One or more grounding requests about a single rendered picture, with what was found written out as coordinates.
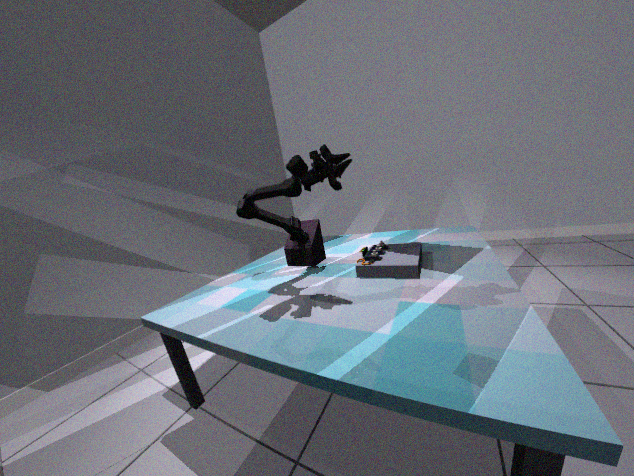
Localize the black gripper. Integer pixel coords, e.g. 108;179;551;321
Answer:
311;144;353;190

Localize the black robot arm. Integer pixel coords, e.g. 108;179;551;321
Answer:
236;150;325;245

